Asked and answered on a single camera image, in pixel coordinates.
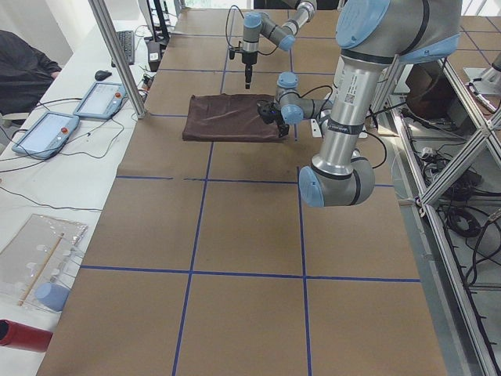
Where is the black computer mouse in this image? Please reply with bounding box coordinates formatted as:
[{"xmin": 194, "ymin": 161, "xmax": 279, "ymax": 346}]
[{"xmin": 95, "ymin": 70, "xmax": 112, "ymax": 81}]

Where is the near teach pendant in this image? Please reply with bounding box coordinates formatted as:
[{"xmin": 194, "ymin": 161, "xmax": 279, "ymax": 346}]
[{"xmin": 12, "ymin": 111, "xmax": 80, "ymax": 160}]

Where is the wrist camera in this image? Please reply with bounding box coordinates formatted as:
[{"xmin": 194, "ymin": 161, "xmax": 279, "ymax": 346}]
[
  {"xmin": 257, "ymin": 99, "xmax": 276, "ymax": 124},
  {"xmin": 228, "ymin": 42, "xmax": 243, "ymax": 60}
]

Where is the light blue cap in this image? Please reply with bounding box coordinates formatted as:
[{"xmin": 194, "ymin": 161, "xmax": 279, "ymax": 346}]
[{"xmin": 34, "ymin": 283, "xmax": 70, "ymax": 312}]

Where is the clear plastic bag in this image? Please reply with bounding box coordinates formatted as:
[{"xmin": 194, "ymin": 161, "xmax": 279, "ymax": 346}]
[{"xmin": 1, "ymin": 215, "xmax": 87, "ymax": 312}]

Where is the far teach pendant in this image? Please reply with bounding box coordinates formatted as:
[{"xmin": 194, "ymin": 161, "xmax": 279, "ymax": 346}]
[{"xmin": 74, "ymin": 81, "xmax": 127, "ymax": 120}]

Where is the red cylinder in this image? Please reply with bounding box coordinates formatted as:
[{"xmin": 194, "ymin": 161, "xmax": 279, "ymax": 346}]
[{"xmin": 1, "ymin": 320, "xmax": 52, "ymax": 353}]

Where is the aluminium frame post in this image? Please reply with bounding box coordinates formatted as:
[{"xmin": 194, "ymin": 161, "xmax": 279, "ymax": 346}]
[{"xmin": 88, "ymin": 0, "xmax": 146, "ymax": 119}]

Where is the white camera mast base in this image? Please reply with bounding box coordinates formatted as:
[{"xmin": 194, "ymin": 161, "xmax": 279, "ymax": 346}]
[{"xmin": 309, "ymin": 70, "xmax": 369, "ymax": 139}]

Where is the aluminium side frame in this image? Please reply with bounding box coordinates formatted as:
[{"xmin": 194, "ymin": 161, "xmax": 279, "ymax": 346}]
[{"xmin": 373, "ymin": 49, "xmax": 500, "ymax": 375}]

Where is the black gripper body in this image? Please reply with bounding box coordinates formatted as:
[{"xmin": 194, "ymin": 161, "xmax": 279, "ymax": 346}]
[
  {"xmin": 271, "ymin": 108, "xmax": 289, "ymax": 128},
  {"xmin": 241, "ymin": 51, "xmax": 258, "ymax": 65}
]

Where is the black keyboard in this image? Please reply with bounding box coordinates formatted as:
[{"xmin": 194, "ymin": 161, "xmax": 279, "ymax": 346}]
[{"xmin": 116, "ymin": 31, "xmax": 135, "ymax": 65}]

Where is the wooden stick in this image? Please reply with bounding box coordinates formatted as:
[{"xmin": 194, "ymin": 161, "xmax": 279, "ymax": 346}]
[{"xmin": 17, "ymin": 233, "xmax": 65, "ymax": 306}]

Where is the dark brown t-shirt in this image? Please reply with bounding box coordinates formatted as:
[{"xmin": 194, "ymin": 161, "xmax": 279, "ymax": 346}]
[{"xmin": 182, "ymin": 94, "xmax": 288, "ymax": 143}]

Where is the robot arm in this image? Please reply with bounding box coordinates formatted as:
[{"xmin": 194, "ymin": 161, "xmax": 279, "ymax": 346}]
[
  {"xmin": 231, "ymin": 0, "xmax": 317, "ymax": 89},
  {"xmin": 298, "ymin": 1, "xmax": 462, "ymax": 207}
]

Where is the brown paper table cover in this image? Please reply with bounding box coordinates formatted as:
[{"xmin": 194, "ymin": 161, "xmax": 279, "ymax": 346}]
[{"xmin": 39, "ymin": 9, "xmax": 451, "ymax": 375}]

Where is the black label box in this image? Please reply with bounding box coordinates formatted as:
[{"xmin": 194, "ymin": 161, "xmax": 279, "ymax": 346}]
[{"xmin": 146, "ymin": 41, "xmax": 162, "ymax": 72}]

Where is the teach pendant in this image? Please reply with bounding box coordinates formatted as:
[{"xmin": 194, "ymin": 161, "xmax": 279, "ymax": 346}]
[
  {"xmin": 12, "ymin": 111, "xmax": 80, "ymax": 160},
  {"xmin": 74, "ymin": 81, "xmax": 127, "ymax": 120}
]

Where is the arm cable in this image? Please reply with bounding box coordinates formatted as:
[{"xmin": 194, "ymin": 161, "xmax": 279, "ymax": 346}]
[
  {"xmin": 297, "ymin": 85, "xmax": 388, "ymax": 169},
  {"xmin": 225, "ymin": 5, "xmax": 283, "ymax": 56}
]

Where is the seated person in black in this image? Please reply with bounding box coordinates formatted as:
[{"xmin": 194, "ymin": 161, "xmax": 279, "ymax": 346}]
[{"xmin": 1, "ymin": 30, "xmax": 62, "ymax": 115}]

